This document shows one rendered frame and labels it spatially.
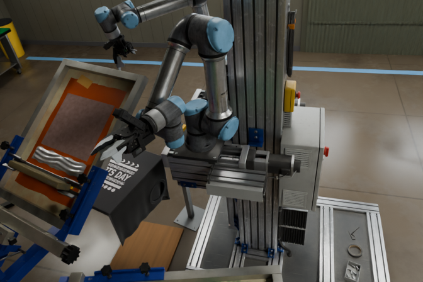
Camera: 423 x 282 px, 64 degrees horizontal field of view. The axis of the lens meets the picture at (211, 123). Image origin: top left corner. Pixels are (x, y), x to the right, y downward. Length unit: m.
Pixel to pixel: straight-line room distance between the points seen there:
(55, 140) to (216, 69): 0.97
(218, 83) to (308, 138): 0.61
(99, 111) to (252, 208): 1.06
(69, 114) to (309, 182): 1.29
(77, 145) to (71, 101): 0.27
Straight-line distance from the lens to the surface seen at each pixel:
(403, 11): 5.30
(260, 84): 1.56
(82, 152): 1.76
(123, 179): 2.04
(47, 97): 2.03
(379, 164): 3.53
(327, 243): 2.57
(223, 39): 1.24
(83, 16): 6.46
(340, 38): 5.34
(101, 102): 1.82
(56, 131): 1.93
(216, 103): 1.39
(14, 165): 1.88
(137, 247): 2.89
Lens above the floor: 2.33
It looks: 37 degrees down
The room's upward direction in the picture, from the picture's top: 7 degrees counter-clockwise
